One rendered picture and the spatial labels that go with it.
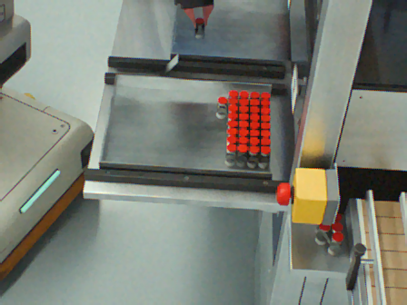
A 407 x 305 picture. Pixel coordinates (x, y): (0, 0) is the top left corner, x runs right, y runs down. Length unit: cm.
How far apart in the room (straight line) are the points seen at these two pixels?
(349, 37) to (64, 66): 205
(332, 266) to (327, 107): 31
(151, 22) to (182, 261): 89
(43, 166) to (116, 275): 41
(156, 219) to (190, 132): 100
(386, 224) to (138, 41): 75
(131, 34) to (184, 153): 41
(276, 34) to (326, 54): 67
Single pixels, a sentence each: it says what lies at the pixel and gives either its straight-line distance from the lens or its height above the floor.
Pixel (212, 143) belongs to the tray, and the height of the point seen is 88.
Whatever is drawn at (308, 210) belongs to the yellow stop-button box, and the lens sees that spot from 136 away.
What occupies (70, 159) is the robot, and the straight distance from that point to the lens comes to 245.
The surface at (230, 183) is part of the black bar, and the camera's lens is 151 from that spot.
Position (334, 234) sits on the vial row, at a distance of 143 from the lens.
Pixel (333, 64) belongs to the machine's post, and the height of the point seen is 125.
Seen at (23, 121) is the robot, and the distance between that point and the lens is 254.
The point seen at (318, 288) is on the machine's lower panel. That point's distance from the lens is 173.
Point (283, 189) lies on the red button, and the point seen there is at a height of 101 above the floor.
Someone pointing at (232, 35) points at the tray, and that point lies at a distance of 187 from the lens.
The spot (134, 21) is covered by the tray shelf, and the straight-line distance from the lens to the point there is 191.
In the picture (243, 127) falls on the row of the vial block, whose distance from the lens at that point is 158.
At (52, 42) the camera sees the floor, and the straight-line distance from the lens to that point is 327.
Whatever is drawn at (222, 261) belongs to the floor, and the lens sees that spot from 250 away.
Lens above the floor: 205
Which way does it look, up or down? 47 degrees down
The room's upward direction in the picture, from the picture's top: 3 degrees clockwise
